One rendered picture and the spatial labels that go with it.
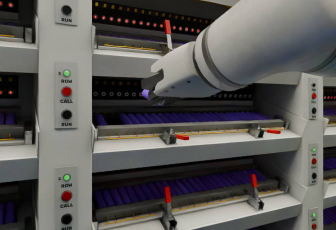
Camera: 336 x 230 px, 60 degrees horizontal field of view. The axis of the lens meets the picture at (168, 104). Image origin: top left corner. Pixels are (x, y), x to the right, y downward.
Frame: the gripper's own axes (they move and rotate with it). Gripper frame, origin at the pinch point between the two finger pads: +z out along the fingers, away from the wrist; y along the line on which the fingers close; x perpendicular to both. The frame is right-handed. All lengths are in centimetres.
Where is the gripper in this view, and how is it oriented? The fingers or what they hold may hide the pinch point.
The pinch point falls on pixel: (163, 94)
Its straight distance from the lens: 49.4
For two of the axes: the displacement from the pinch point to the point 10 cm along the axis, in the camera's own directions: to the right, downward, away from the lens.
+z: -4.7, 2.5, 8.5
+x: 1.0, 9.7, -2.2
